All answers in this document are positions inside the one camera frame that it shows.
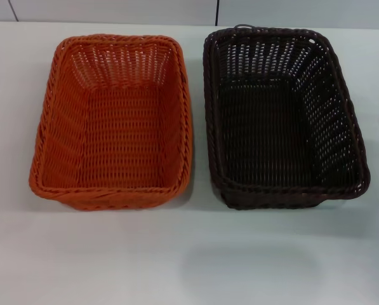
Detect dark brown woven basket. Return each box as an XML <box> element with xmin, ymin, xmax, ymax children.
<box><xmin>203</xmin><ymin>24</ymin><xmax>371</xmax><ymax>211</ymax></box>

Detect orange woven basket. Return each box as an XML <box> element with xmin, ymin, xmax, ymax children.
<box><xmin>28</xmin><ymin>35</ymin><xmax>195</xmax><ymax>211</ymax></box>

